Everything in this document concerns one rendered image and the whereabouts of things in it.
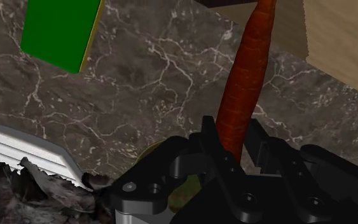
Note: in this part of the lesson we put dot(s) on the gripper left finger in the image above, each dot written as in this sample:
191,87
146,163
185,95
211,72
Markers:
178,173

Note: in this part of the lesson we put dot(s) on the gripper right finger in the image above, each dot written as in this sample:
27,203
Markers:
293,180

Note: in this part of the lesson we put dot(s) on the orange carrot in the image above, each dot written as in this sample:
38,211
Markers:
243,80

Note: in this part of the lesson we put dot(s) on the green round fruit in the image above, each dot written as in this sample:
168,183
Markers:
185,192

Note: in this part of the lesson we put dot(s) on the dark crumpled leafy lump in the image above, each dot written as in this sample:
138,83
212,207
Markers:
33,198

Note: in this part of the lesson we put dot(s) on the white ribbed plate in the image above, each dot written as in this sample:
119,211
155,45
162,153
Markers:
20,152

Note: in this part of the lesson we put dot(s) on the green book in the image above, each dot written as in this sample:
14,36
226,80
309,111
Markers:
57,31

